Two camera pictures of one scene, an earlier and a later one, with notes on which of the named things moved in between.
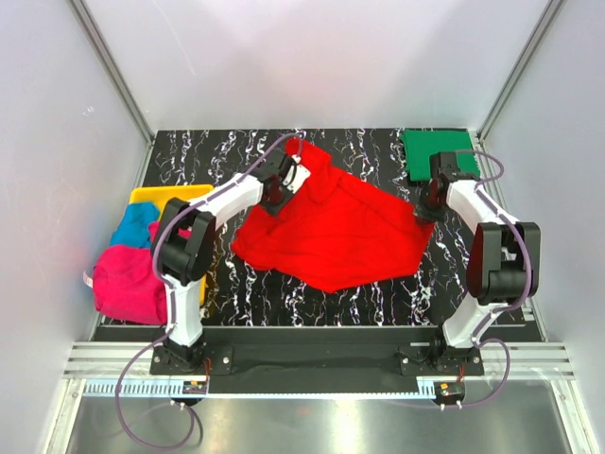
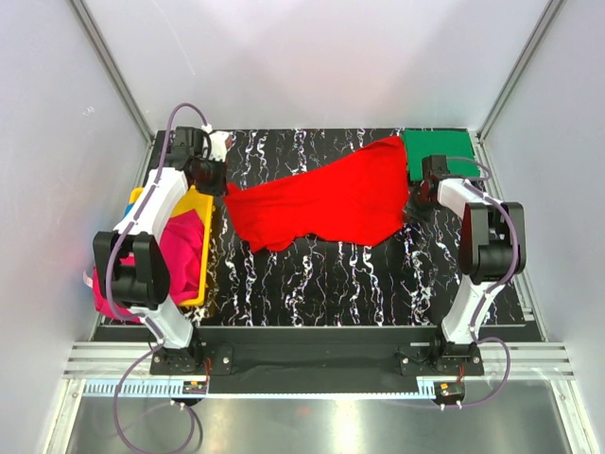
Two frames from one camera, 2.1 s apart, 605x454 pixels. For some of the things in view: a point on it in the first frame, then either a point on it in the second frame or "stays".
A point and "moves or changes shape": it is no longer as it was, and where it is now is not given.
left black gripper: (273, 211) to (220, 186)
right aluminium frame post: (552, 7) stays
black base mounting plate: (314, 359) stays
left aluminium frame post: (88, 22) stays
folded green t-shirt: (420, 145) stays
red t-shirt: (337, 230) moves or changes shape
